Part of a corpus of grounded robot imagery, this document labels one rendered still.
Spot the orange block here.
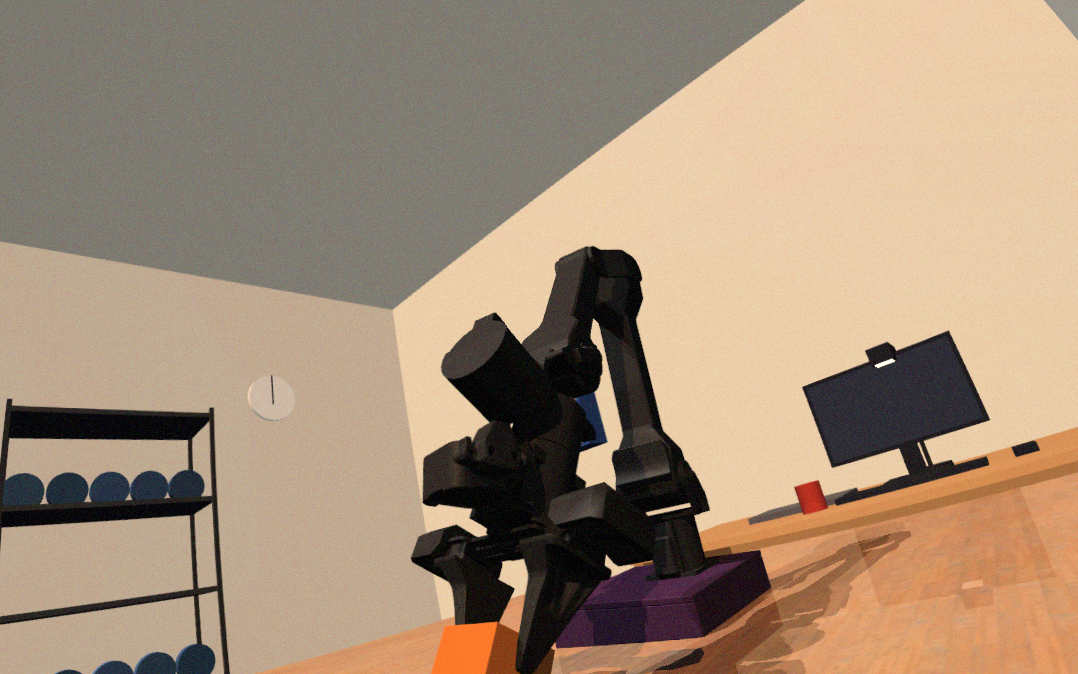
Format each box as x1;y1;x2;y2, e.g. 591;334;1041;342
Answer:
432;622;555;674

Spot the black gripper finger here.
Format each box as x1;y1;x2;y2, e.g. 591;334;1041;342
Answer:
515;534;612;674
434;554;515;625

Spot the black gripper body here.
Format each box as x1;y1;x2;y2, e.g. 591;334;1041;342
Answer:
411;438;657;582

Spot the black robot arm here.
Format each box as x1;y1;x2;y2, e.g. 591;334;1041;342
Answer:
421;246;719;581

